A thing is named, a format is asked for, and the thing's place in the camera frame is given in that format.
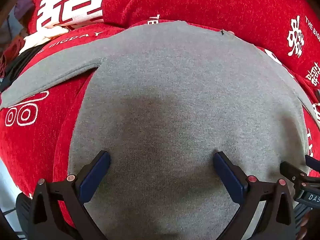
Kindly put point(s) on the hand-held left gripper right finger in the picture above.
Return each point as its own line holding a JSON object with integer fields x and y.
{"x": 228, "y": 175}

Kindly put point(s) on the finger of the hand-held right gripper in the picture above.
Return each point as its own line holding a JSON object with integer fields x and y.
{"x": 291, "y": 169}
{"x": 313, "y": 162}

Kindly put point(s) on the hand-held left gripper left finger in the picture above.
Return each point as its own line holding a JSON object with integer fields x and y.
{"x": 96, "y": 175}

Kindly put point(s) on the grey long-sleeve shirt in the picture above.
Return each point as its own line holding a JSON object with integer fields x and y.
{"x": 175, "y": 92}

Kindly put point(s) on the person's right hand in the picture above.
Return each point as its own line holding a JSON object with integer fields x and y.
{"x": 303, "y": 226}

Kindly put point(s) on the black cloth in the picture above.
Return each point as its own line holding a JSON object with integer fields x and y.
{"x": 20, "y": 65}

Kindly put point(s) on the dark red cloth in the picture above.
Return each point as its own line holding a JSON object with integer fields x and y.
{"x": 11, "y": 52}

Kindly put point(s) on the red printed blanket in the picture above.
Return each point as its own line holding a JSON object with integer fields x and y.
{"x": 212, "y": 2}

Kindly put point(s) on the purple cloth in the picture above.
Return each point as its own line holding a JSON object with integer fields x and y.
{"x": 23, "y": 6}

